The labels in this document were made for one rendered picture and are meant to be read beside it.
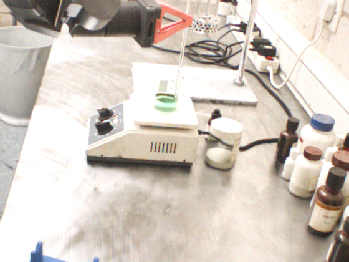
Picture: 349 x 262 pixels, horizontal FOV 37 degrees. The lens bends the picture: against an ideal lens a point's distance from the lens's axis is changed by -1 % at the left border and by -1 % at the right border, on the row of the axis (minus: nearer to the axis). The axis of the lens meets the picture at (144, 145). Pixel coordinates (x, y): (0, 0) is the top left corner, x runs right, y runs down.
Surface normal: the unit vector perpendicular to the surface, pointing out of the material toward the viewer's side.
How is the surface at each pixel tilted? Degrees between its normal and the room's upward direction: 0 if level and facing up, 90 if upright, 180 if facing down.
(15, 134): 0
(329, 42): 90
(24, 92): 94
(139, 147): 90
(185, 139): 90
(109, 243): 0
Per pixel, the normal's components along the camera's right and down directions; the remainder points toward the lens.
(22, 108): 0.18, 0.56
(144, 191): 0.11, -0.87
